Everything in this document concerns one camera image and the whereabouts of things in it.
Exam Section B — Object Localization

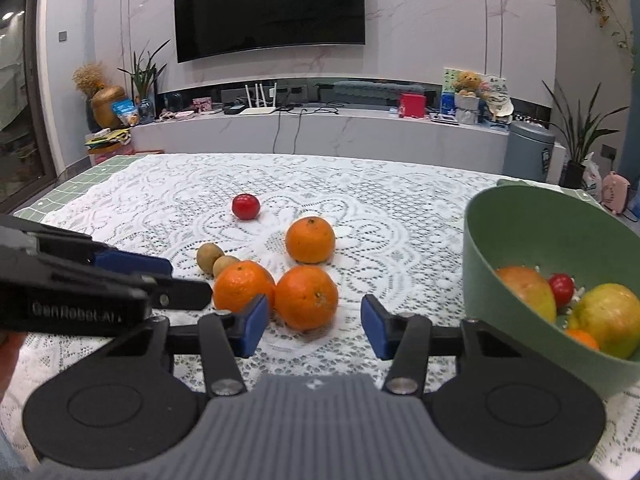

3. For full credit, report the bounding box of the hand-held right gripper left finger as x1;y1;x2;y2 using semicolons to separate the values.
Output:
107;294;271;398

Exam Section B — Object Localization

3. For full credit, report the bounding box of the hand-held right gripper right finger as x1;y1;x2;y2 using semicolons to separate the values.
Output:
361;294;523;396

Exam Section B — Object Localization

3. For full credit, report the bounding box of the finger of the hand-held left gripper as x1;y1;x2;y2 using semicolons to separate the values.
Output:
0;214;174;279
0;246;214;311

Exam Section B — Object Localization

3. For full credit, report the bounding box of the orange mandarin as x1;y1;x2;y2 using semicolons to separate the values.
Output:
565;329;600;352
285;216;336;265
275;265;340;332
213;260;277;314

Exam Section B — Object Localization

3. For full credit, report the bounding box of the brown kiwi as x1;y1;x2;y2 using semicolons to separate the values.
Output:
196;243;225;275
212;255;242;280

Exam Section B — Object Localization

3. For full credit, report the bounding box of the red tomato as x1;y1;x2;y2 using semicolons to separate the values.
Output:
548;273;575;309
231;193;262;221

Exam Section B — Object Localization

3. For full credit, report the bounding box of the green colander bowl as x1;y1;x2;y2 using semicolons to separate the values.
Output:
462;185;640;399

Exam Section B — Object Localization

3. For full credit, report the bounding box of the large red-green mango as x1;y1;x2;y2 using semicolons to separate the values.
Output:
495;266;558;324

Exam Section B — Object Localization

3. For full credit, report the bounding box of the yellow-green mango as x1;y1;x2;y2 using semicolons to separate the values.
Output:
567;283;640;360

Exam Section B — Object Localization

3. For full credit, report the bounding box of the person's left hand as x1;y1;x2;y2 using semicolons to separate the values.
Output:
0;332;27;401

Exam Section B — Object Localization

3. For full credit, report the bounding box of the white lace tablecloth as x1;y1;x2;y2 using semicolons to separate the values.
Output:
10;152;640;480

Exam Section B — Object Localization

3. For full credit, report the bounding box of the orange cardboard box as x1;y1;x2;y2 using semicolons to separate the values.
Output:
89;148;166;167

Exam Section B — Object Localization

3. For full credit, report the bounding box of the blue snack packet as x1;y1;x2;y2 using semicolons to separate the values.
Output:
110;98;141;127

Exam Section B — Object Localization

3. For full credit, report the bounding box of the gold vase with dried flowers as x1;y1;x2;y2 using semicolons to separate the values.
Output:
72;62;127;132

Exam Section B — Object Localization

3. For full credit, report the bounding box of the leafy plant in glass vase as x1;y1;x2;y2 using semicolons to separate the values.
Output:
116;39;172;124

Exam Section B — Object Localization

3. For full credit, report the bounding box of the white marble television console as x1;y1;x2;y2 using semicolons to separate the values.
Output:
128;104;567;182

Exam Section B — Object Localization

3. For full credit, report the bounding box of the white router with antennas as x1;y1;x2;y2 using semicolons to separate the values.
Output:
239;82;279;114

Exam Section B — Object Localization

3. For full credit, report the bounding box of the dark framed glass door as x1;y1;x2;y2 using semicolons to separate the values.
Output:
0;0;53;213

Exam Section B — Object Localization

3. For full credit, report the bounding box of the red box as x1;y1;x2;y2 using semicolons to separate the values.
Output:
398;92;427;119

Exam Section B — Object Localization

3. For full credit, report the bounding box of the grey trash bin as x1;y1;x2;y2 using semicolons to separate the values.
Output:
502;120;557;184

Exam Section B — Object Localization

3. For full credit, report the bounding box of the brown teddy bear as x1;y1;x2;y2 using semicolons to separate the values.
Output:
456;70;484;97

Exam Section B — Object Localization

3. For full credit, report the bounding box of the white plastic bag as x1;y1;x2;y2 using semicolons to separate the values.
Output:
581;152;604;202

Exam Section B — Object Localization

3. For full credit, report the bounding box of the pink heater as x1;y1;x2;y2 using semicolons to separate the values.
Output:
601;170;632;217

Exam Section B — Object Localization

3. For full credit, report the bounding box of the long-leaved potted plant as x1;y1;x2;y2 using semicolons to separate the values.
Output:
541;79;632;189

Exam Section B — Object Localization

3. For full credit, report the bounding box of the hanging vine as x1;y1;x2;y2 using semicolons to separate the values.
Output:
564;0;637;72

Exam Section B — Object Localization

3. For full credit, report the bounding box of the black cable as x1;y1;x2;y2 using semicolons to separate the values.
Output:
271;102;347;154

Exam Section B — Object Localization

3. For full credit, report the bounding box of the black wall television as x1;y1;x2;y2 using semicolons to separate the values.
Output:
173;0;366;64

